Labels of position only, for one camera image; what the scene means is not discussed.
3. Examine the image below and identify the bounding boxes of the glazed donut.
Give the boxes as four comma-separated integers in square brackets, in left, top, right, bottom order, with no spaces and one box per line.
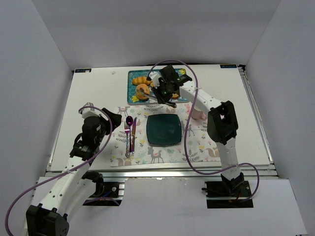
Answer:
[135,84,150,100]

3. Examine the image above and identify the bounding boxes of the aluminium table frame rail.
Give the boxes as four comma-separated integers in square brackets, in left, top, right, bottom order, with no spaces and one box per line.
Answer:
[97,165,279,179]

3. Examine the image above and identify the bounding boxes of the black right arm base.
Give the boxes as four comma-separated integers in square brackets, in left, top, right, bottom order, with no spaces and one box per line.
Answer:
[201,181,253,209]

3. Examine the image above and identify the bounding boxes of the teal floral serving tray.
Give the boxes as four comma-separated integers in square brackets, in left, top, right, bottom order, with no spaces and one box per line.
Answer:
[127,68,188,105]

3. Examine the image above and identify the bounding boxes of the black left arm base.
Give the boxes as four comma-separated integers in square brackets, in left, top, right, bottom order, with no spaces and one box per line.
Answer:
[82,171,122,207]

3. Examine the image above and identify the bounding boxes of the pink mug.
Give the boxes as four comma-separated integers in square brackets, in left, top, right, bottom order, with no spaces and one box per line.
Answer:
[191,107,207,120]

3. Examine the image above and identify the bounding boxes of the animal print placemat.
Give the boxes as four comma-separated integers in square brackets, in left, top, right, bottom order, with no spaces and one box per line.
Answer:
[109,103,220,167]

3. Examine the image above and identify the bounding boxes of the golden croissant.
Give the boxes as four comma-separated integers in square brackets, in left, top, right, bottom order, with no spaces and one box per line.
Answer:
[131,76,152,86]

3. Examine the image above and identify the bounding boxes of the metal tongs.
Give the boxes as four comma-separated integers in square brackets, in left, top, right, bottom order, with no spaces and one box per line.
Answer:
[136,89,177,108]

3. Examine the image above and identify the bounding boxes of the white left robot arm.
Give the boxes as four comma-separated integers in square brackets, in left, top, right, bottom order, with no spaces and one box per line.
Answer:
[26,105,122,236]

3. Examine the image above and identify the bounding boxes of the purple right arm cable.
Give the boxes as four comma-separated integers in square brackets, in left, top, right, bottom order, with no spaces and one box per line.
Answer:
[147,59,260,202]

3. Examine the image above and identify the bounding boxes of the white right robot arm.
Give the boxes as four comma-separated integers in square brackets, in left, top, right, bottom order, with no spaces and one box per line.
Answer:
[148,65,244,194]

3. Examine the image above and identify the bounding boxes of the purple iridescent spoon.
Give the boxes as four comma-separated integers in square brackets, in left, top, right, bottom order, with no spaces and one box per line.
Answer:
[126,116,133,129]

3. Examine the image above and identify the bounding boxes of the right brown bread slice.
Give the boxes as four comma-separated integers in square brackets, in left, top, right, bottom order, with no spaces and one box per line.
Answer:
[172,93,180,100]

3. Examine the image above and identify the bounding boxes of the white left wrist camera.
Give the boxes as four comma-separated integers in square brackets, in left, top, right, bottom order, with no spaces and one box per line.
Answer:
[78,102,101,119]

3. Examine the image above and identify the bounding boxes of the dark teal square plate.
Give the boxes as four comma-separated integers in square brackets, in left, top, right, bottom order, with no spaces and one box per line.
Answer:
[146,114,182,147]

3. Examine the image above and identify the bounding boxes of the purple iridescent fork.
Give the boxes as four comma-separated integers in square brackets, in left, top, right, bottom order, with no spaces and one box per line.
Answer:
[124,121,130,158]

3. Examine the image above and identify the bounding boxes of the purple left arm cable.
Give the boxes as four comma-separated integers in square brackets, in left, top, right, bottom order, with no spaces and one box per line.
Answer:
[5,105,116,236]

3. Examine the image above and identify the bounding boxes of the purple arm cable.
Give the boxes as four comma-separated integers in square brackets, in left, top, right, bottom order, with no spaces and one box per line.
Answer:
[147,59,260,202]
[5,105,116,236]

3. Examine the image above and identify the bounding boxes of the purple iridescent knife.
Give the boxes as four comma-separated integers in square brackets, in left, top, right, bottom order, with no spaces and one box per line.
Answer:
[130,118,137,153]

